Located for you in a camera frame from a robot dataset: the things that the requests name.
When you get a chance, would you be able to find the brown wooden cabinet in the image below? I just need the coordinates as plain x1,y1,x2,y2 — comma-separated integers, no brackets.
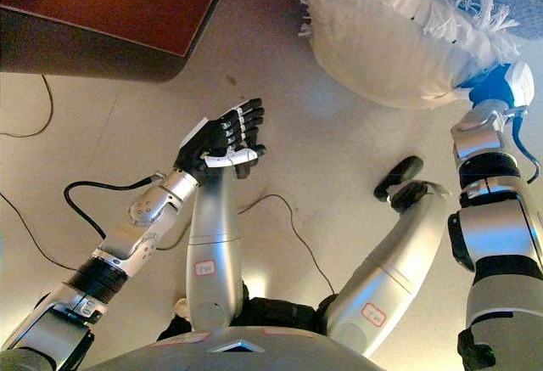
0,0,239,84

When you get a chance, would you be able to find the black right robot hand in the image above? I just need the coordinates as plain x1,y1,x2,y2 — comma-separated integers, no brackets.
457,60,535,110

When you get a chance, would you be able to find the grey robot torso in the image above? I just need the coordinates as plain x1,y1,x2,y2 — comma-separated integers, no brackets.
84,326,425,371

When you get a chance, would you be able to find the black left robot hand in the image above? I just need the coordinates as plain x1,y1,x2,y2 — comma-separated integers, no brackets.
173,98,267,185

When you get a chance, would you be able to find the silver robot leg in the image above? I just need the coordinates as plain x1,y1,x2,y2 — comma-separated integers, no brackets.
324,155,451,357
184,161,252,334

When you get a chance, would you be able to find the thin black floor cable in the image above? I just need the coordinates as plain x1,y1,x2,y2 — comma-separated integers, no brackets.
156,194,337,296
0,192,78,272
0,73,54,139

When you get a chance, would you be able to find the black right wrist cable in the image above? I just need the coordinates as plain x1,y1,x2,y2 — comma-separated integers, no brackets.
510,110,538,185

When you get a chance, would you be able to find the silver left robot leg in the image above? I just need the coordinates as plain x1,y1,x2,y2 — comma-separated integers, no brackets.
184,161,252,334

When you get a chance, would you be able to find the white fringed throw pillow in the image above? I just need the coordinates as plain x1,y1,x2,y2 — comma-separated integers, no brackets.
296,0,525,111

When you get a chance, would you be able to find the silver right robot leg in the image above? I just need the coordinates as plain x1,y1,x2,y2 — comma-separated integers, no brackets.
324,155,451,357

